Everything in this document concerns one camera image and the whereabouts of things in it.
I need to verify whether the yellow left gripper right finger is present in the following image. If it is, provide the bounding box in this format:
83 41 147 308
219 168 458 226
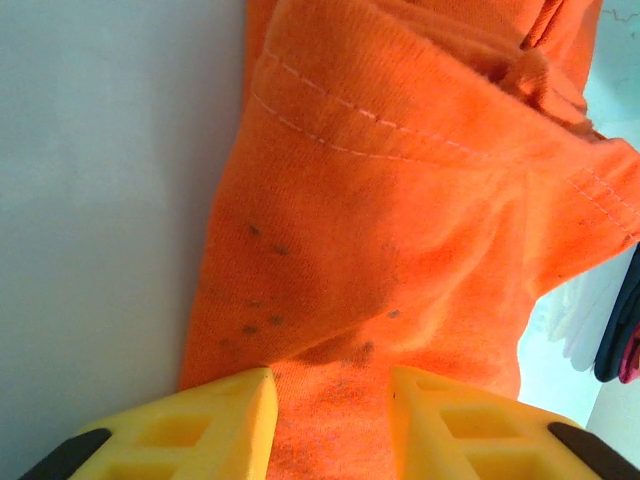
390 366 640 480

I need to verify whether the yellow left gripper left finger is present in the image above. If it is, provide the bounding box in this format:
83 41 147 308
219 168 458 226
19 367 279 480

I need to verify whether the orange t-shirt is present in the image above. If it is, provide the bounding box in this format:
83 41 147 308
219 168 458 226
177 0 640 480

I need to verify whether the white folded t-shirt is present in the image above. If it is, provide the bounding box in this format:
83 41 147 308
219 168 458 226
547 269 626 374

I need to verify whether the dark navy folded t-shirt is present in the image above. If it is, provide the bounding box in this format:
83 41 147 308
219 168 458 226
594 244 640 385

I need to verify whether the red folded t-shirt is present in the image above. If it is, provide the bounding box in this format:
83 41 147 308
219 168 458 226
618 334 640 385

